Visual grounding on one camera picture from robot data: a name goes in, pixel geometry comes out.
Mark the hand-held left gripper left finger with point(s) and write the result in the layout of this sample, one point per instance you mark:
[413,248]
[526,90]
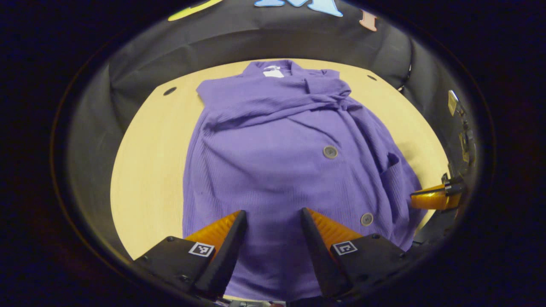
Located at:
[226,256]

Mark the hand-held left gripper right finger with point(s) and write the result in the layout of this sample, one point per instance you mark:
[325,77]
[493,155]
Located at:
[320,256]

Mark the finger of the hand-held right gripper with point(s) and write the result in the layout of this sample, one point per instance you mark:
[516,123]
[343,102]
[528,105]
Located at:
[431,199]

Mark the purple knit cardigan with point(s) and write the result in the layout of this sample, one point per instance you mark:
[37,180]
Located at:
[277,170]

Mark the metal clamp stand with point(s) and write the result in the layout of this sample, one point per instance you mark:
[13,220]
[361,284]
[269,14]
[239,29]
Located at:
[463,140]

